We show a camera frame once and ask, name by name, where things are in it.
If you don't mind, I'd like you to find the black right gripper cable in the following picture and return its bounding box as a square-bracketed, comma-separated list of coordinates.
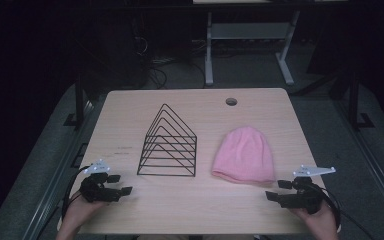
[313, 184, 378, 240]

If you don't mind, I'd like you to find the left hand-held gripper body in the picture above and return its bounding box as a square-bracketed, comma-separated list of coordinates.
[79, 159, 123, 204]

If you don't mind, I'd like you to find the person's right hand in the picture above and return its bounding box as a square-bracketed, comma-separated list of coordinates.
[291, 200, 340, 233]

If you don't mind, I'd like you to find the pink knit beanie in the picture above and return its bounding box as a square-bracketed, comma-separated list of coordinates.
[211, 125, 276, 185]

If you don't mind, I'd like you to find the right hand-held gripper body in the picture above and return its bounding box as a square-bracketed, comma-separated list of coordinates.
[278, 164, 337, 215]

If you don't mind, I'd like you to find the grey metal rail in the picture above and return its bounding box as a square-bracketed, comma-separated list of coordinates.
[333, 98, 384, 232]
[21, 99, 96, 240]

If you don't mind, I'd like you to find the white metal desk frame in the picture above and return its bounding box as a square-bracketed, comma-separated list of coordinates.
[204, 9, 302, 88]

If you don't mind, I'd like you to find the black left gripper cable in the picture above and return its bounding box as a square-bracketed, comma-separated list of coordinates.
[61, 164, 92, 228]

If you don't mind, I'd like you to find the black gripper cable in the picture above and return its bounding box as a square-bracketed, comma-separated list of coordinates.
[61, 164, 92, 228]
[313, 184, 378, 240]

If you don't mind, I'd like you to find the tangle of floor cables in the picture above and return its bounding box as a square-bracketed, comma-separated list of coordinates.
[131, 34, 208, 90]

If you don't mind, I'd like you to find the black wire file rack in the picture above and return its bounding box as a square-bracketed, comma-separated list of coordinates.
[136, 103, 198, 178]

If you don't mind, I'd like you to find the black metal stand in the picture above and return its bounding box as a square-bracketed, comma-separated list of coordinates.
[63, 72, 93, 130]
[346, 68, 376, 132]

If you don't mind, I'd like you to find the person's left hand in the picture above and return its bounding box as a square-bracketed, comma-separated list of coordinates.
[61, 191, 108, 232]

